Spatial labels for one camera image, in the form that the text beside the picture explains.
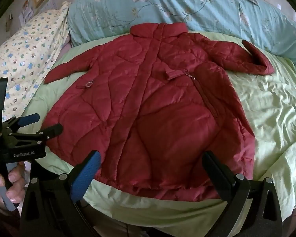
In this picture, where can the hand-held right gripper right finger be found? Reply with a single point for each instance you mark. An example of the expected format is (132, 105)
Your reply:
(219, 175)

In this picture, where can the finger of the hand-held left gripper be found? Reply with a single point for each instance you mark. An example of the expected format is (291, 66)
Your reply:
(51, 130)
(29, 119)

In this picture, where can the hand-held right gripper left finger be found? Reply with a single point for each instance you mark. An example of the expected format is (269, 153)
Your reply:
(88, 171)

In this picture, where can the red quilted jacket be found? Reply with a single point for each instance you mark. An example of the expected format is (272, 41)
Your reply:
(150, 103)

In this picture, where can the person's left hand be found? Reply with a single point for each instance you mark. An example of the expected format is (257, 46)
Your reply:
(14, 177)

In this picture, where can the yellow printed pillow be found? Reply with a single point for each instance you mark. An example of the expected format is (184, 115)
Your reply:
(27, 54)

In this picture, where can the light green bedsheet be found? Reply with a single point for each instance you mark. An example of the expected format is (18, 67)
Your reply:
(268, 118)

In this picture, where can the blue floral quilt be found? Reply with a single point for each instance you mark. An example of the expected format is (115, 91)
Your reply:
(162, 5)

